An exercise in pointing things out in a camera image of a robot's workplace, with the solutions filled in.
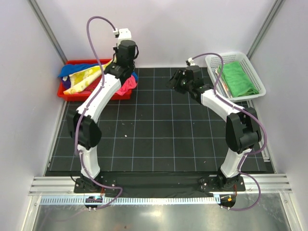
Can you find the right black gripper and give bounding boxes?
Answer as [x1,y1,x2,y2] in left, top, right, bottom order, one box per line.
[165,69,193,94]

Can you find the yellow white towel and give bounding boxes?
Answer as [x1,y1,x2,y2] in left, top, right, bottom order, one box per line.
[60,66,102,95]

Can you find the green towel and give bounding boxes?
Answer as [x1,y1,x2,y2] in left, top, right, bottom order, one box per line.
[218,61,259,97]

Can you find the printed rabbit towel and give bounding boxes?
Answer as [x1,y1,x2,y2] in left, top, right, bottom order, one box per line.
[219,75,232,98]

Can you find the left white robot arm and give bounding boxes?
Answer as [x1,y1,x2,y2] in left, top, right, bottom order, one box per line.
[66,40,139,193]

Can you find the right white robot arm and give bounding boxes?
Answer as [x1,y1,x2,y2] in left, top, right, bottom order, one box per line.
[166,65,262,191]

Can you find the pink towel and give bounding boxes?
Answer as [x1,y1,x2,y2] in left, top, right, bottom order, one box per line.
[116,75,137,96]

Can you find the black grid mat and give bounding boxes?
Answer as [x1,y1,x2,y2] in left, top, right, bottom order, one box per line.
[45,67,275,174]

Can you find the blue towel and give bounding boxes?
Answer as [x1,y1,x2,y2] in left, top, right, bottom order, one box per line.
[57,63,139,84]

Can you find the red plastic bin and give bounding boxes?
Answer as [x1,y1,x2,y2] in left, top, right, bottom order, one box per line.
[57,60,138,102]

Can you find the purple yellow towel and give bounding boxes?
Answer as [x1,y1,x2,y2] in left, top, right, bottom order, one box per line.
[61,78,71,90]

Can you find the white perforated basket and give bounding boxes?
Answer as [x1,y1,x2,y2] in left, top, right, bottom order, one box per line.
[205,51,266,103]

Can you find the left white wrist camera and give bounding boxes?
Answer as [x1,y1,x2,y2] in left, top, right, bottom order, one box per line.
[113,28,132,43]

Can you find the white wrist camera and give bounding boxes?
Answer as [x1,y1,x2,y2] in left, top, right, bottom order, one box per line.
[113,28,132,43]
[186,57,196,66]

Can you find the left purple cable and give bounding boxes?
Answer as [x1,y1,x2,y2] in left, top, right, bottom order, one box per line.
[74,15,123,208]

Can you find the purple cable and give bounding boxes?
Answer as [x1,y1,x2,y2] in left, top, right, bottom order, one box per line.
[74,15,123,208]
[190,53,268,211]

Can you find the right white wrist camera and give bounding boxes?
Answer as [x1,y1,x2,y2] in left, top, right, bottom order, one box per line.
[186,57,196,66]

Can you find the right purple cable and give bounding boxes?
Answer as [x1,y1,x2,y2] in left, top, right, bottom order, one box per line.
[190,53,268,211]

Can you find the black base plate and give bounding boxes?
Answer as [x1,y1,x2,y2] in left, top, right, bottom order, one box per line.
[74,172,245,198]

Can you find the slotted cable duct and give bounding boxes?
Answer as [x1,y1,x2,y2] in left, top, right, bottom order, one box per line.
[40,195,220,206]

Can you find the aluminium frame rail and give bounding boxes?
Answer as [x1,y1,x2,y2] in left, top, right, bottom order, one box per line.
[29,174,292,195]

